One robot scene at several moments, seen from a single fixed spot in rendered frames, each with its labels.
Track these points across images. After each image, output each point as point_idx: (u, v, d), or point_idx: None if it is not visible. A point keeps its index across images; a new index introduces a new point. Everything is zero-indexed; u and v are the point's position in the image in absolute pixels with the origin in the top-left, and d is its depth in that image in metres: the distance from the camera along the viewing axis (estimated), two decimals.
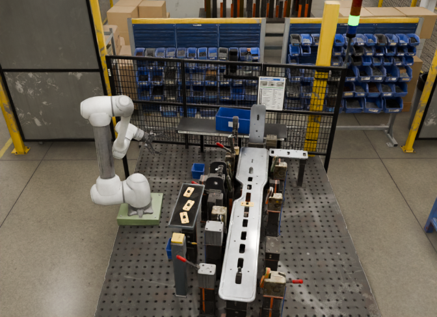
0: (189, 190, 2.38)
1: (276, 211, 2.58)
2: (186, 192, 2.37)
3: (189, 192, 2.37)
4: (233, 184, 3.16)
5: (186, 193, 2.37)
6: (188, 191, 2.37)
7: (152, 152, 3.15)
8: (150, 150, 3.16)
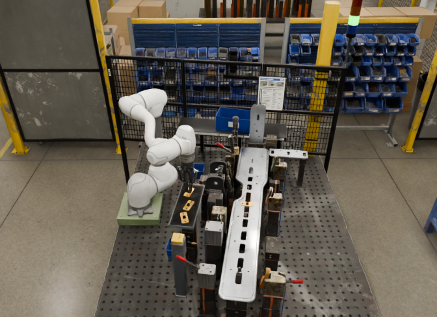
0: (189, 190, 2.38)
1: (276, 211, 2.58)
2: (186, 193, 2.37)
3: (189, 192, 2.37)
4: (233, 184, 3.16)
5: (186, 193, 2.37)
6: (188, 191, 2.37)
7: (181, 180, 2.33)
8: (182, 175, 2.33)
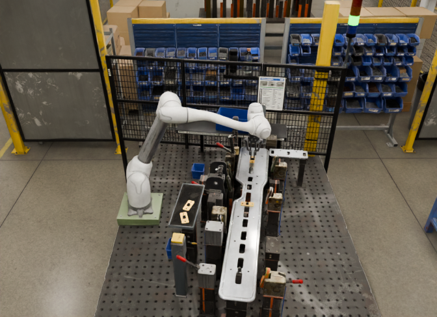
0: (253, 158, 2.89)
1: (276, 211, 2.58)
2: (251, 160, 2.89)
3: (253, 159, 2.89)
4: (233, 184, 3.16)
5: (251, 160, 2.88)
6: (252, 159, 2.89)
7: (248, 149, 2.84)
8: (248, 145, 2.84)
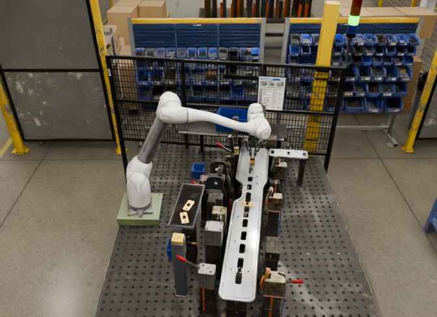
0: (253, 158, 2.90)
1: (276, 211, 2.58)
2: (251, 160, 2.89)
3: (253, 160, 2.89)
4: (233, 184, 3.16)
5: (251, 161, 2.88)
6: (253, 159, 2.89)
7: (248, 150, 2.84)
8: (248, 146, 2.84)
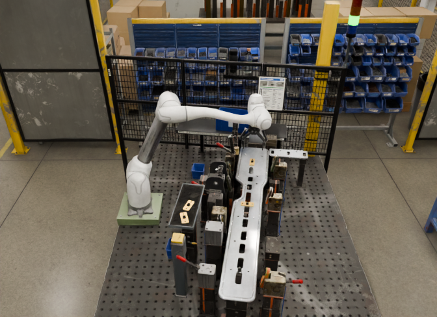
0: (253, 160, 2.91)
1: (276, 211, 2.58)
2: (251, 162, 2.90)
3: (253, 162, 2.90)
4: (233, 184, 3.16)
5: (251, 163, 2.89)
6: (252, 161, 2.90)
7: (240, 138, 2.80)
8: (242, 135, 2.80)
